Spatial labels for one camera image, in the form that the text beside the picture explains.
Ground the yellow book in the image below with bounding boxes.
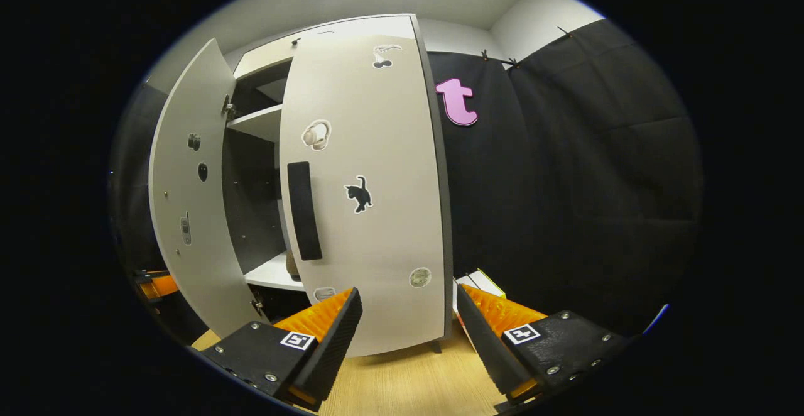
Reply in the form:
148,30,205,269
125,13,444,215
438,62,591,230
468,269,507,298

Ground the black backdrop cloth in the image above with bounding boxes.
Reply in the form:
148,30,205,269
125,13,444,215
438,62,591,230
427,19,703,335

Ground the black right door handle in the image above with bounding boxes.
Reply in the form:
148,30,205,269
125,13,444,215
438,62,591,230
287,161,323,261

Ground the white shoe cabinet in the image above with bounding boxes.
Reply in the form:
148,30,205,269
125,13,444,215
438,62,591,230
221,14,455,355

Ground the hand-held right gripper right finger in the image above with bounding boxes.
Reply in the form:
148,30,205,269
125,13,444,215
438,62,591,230
457,283,632,404

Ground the white cabinet door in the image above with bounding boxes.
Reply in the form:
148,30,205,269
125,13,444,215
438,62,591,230
278,15,448,358
149,38,271,339

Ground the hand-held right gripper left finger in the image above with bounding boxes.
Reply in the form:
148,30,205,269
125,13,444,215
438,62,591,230
200,287,364,412

